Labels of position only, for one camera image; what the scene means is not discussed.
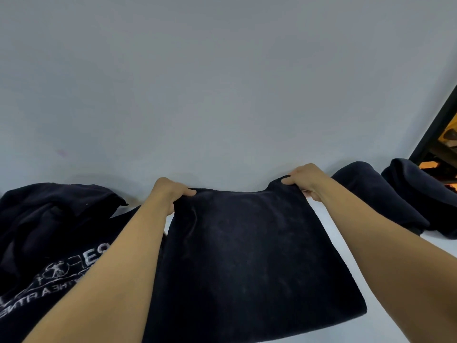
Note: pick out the person's right forearm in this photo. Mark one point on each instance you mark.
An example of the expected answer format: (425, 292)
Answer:
(400, 271)

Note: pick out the heap of dark navy towels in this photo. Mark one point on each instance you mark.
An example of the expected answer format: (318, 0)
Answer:
(53, 225)

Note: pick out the black weight rack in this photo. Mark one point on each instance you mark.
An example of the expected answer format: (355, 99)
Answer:
(446, 153)

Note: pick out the dark navy printed towel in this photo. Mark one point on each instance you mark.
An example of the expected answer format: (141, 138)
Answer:
(378, 196)
(425, 196)

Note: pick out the person's left forearm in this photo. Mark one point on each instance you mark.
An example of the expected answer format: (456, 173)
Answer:
(107, 282)

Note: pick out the person's right hand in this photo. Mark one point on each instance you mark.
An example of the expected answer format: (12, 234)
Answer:
(314, 180)

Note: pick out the person's left hand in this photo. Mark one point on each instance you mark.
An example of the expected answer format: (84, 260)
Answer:
(166, 192)

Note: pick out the plain dark navy towel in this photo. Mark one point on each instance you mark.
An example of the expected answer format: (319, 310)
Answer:
(250, 267)

